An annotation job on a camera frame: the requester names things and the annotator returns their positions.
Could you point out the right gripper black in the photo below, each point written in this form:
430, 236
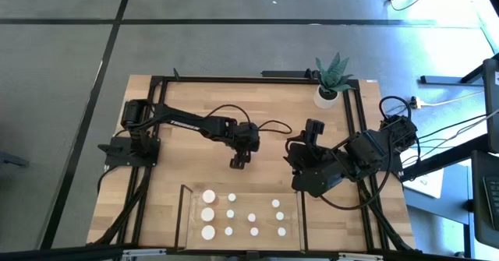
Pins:
312, 169

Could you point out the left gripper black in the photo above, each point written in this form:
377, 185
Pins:
246, 136

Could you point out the large pill bottle white cap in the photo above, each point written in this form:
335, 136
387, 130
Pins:
207, 214
207, 232

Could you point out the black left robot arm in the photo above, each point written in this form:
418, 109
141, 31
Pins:
183, 122

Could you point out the clear acrylic shelf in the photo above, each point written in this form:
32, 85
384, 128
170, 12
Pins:
265, 245

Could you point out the green plant in white pot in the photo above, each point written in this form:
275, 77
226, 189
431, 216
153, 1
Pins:
331, 78

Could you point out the white paper sheet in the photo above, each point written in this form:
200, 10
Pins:
425, 183

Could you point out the black diagonal desk beam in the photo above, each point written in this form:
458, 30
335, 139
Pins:
444, 157

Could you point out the grey side table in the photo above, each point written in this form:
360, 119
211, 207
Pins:
440, 210

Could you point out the black desk foot bar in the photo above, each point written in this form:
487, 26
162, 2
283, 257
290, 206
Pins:
448, 80

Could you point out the black laptop keyboard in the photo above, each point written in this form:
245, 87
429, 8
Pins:
486, 198

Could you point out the black crossbar with silver brackets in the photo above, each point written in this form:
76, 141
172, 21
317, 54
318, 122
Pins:
58, 255

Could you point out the dark grey floor object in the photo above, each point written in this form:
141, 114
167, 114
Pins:
11, 159

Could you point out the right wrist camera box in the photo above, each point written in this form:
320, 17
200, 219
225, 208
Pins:
314, 129

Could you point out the black aluminium table frame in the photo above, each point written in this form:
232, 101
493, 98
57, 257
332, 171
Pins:
234, 80

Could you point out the small black bracket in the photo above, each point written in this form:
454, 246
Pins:
176, 74

